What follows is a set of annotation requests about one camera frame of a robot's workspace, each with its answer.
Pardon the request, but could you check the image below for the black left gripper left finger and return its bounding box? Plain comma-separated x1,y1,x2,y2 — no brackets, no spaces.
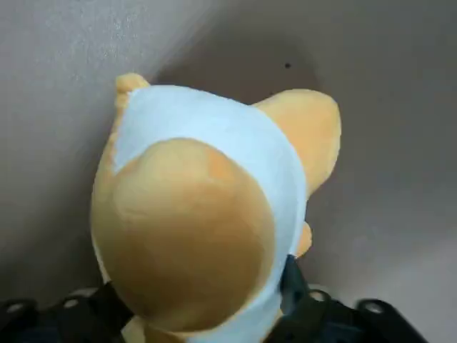
0,282,134,343

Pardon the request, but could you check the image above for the orange plush doll white band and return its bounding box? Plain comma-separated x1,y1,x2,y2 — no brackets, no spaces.
90,73,343,343

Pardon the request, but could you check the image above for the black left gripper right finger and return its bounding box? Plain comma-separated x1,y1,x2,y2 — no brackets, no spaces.
266,255,429,343

